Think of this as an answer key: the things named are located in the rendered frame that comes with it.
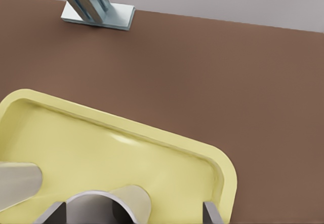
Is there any pale yellow plastic tray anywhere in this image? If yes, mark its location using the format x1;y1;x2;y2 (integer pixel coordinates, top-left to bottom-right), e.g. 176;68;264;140
0;88;237;224

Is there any silver frame post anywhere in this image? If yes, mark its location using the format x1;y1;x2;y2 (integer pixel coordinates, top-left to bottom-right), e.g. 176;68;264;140
50;0;136;31

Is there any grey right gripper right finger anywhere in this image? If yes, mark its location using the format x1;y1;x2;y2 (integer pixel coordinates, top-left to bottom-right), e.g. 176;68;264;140
203;201;225;224

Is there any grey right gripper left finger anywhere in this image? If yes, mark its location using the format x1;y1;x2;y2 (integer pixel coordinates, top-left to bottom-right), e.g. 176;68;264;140
35;201;67;224

